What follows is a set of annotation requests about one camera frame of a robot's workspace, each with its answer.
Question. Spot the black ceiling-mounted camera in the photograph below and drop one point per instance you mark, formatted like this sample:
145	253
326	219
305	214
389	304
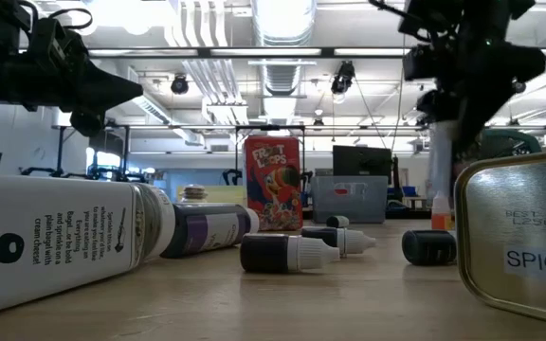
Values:
179	84
519	86

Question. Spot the purple-label dark extract bottle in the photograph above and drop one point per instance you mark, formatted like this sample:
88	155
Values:
206	232

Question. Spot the grey translucent plastic bin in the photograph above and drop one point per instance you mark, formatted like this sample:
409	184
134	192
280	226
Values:
349	206

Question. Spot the overhead beam with light strips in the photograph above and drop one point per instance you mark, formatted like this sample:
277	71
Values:
263	52

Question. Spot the black background robot arm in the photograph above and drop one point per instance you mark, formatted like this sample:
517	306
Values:
45	171

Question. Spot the silver ceiling air duct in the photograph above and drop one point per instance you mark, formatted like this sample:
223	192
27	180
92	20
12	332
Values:
282	23

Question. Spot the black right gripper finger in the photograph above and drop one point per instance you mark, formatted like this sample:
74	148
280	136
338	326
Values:
469	123

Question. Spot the gold spice tin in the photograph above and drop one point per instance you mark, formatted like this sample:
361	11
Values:
515	227

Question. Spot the teal-framed metal box grater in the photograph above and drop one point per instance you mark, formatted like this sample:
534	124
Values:
515	135

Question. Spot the black overhead rig camera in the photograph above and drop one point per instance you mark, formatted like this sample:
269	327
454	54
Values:
344	76

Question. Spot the black background monitor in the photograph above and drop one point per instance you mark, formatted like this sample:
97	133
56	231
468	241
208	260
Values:
360	161

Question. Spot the red Froot Loops box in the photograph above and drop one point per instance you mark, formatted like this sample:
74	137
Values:
273	184

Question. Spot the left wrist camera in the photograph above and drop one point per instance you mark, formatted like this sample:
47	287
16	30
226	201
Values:
50	42

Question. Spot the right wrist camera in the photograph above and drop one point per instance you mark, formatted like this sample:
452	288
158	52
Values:
420	61

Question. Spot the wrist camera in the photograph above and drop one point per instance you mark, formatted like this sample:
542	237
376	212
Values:
420	61
50	42

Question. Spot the black background workstation frame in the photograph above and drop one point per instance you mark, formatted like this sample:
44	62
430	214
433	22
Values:
268	127

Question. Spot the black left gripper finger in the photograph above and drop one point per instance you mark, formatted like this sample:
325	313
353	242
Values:
112	90
88	124

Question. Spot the yellow plastic bin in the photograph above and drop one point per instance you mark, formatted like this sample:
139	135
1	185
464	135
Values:
225	195

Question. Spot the white-label bagel seasoning jar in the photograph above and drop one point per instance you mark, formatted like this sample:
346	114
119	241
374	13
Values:
64	237

